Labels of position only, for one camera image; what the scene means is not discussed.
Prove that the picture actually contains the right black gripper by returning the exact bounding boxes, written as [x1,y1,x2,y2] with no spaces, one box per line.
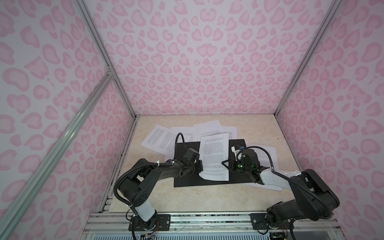
[220,158,252,174]

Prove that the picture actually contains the black file folder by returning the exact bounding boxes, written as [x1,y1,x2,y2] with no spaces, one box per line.
[174,139,252,188]

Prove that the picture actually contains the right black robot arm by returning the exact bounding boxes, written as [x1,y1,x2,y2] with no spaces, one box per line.
[222,146,340,229]

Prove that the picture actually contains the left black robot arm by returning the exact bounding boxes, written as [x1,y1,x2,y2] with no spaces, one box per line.
[113,148,203,226]

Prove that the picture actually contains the paper under back centre sheet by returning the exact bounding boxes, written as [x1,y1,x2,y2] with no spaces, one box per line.
[222,126,237,140]

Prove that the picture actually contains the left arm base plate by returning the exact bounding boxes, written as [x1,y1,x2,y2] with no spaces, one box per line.
[129,213,171,232]

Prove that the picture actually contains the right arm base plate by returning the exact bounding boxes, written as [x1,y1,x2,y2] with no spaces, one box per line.
[249,213,295,233]

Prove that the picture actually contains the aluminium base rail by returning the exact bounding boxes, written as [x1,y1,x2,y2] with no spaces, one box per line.
[81,212,346,240]

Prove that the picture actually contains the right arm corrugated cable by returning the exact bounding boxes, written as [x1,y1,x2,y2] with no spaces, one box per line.
[236,146,334,217]

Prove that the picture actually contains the left corner aluminium post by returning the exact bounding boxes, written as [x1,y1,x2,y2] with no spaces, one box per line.
[74,0,137,120]

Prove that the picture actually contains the corner aluminium post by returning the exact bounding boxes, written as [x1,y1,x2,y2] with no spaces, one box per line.
[74,0,137,120]
[274,0,344,119]

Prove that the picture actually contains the right corner aluminium post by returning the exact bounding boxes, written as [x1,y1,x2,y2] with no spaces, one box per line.
[274,0,344,119]

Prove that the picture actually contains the diagonal aluminium frame bar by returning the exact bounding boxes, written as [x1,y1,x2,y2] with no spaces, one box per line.
[1,73,114,240]

